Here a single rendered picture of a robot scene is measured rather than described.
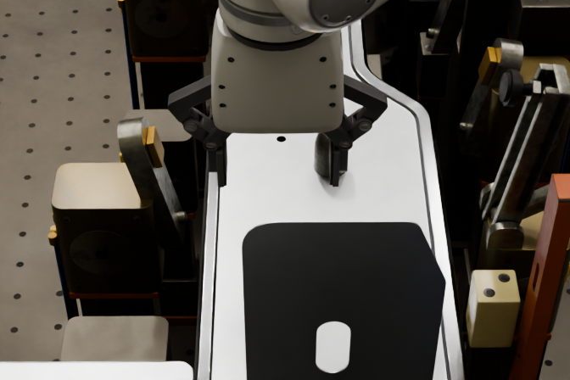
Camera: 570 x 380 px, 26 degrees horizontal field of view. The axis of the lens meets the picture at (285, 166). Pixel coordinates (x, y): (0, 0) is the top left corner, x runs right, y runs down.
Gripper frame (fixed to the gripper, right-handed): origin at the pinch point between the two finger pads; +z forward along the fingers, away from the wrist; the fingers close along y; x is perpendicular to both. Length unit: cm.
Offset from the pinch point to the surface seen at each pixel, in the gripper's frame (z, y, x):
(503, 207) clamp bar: 3.1, -18.5, 1.7
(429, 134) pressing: 11.8, -14.7, -16.8
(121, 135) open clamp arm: 0.8, 13.3, -4.7
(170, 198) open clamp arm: 9.2, 9.7, -5.5
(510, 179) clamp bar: 0.3, -18.7, 1.3
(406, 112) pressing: 12.1, -12.8, -20.4
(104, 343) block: 14.2, 14.9, 6.8
